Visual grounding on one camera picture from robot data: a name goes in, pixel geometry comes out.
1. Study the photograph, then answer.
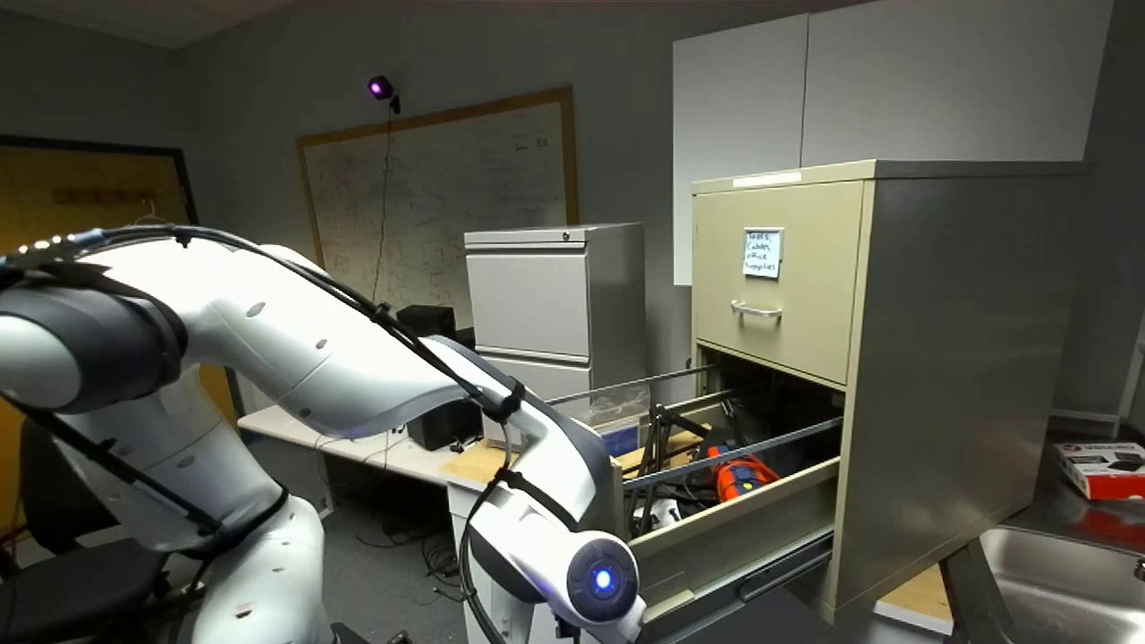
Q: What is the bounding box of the black floor cable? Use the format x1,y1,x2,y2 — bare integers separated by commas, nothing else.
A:
404,524,466,601

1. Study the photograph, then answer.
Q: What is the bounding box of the purple lit wall camera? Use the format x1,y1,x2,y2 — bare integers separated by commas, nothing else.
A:
364,70,404,117

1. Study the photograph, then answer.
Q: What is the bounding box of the red and white box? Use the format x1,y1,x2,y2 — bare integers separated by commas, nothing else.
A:
1053,439,1145,503

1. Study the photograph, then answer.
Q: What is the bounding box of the orange power tool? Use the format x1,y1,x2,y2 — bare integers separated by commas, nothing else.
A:
709,442,778,503

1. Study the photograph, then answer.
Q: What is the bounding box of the black tool in drawer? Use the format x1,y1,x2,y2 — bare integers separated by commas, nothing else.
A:
617,403,720,538

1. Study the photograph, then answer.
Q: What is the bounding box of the silver labelled drawer handle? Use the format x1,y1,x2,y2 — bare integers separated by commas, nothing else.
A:
726,296,785,336

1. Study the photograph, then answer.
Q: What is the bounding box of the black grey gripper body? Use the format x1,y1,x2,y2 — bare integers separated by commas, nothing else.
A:
612,588,653,644

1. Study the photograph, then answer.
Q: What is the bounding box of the beige labelled cabinet drawer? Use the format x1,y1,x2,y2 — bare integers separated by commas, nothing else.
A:
691,180,871,394

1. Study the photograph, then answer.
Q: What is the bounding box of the yellow door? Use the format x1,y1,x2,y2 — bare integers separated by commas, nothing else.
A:
0,131,244,503

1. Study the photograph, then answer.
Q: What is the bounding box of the white label card holder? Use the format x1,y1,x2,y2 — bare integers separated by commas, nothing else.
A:
741,221,789,286

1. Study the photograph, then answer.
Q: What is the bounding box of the grey metal filing cabinet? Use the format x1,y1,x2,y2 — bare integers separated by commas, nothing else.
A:
462,221,653,417

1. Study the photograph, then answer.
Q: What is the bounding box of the black box on desk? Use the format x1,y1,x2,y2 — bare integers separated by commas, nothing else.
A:
404,398,487,454

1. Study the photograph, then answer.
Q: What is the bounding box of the beige filing cabinet body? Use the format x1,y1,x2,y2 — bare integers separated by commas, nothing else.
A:
688,156,1094,627

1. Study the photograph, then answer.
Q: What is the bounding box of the beige unlabelled cabinet drawer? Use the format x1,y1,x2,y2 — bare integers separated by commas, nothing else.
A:
541,360,850,644

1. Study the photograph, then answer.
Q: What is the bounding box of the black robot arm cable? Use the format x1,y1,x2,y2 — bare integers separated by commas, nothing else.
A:
0,221,528,644

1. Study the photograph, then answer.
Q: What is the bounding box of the wood framed whiteboard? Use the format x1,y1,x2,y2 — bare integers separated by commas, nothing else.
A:
292,82,581,326

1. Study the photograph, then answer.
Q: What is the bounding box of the white wall cabinet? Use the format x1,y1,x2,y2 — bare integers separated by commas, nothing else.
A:
669,0,1121,289

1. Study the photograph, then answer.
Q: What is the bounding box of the black office chair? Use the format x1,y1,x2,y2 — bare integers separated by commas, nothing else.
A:
0,415,163,615

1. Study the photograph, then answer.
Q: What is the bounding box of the stainless steel sink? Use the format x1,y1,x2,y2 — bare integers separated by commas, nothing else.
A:
975,524,1145,644

